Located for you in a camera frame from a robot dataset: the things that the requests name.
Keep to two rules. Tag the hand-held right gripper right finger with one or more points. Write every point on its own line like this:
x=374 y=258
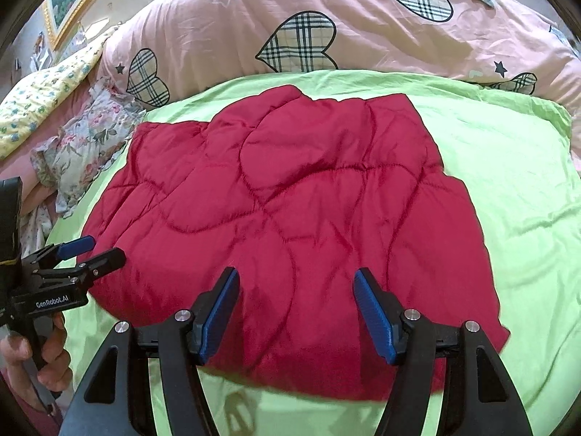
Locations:
x=374 y=318

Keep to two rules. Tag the person's left forearm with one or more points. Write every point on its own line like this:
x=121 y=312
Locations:
x=22 y=404

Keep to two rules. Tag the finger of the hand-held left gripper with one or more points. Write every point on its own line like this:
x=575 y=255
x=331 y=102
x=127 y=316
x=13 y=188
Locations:
x=106 y=261
x=75 y=246

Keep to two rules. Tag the person's left hand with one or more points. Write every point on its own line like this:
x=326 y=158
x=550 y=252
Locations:
x=54 y=363

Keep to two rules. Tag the red puffer jacket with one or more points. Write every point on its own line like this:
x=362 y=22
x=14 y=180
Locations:
x=295 y=190

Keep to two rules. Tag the floral ruffled pillow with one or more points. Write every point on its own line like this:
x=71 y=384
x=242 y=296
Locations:
x=86 y=145

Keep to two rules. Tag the pink quilt with plaid hearts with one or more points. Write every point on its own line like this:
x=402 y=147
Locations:
x=363 y=41

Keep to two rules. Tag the yellow floral pillow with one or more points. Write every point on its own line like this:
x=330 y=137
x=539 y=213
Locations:
x=45 y=86

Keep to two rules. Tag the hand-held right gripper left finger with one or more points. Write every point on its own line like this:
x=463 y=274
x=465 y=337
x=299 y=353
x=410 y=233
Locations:
x=218 y=313

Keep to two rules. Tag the light green bed sheet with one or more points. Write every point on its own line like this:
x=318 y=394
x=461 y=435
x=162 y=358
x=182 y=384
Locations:
x=522 y=190

